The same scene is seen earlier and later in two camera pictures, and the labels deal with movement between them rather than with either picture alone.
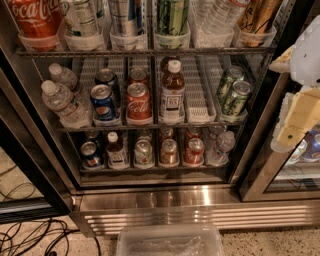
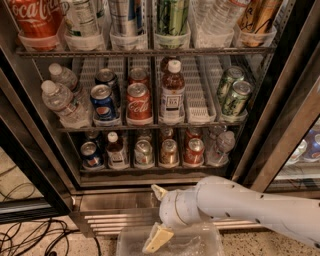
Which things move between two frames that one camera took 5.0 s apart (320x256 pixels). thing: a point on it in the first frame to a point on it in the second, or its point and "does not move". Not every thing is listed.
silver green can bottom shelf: x=143 y=155 does not move
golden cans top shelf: x=256 y=21 does not move
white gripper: x=306 y=60 to x=169 y=210
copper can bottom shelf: x=169 y=154 does not move
